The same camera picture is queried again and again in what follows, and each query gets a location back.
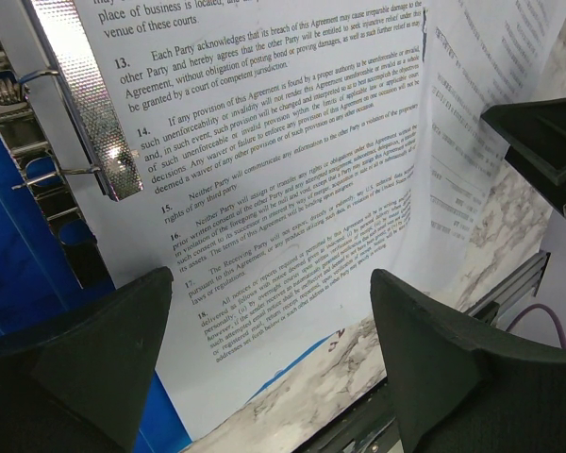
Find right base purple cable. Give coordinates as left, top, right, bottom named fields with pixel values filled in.
left=504, top=304, right=566, bottom=350

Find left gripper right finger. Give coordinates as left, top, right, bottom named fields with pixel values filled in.
left=371, top=270, right=566, bottom=452

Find black mounting rail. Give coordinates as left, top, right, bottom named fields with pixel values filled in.
left=298, top=251, right=550, bottom=452

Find blue plastic folder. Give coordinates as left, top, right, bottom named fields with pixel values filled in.
left=0, top=103, right=341, bottom=453

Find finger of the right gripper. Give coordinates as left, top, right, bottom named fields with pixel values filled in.
left=481, top=97, right=566, bottom=219

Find metal folder clip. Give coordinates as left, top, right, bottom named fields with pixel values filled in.
left=0, top=1, right=143, bottom=225

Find printed white paper sheets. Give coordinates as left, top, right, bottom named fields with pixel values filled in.
left=75, top=1, right=566, bottom=440

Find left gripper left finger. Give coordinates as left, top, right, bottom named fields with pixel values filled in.
left=0, top=267, right=173, bottom=452

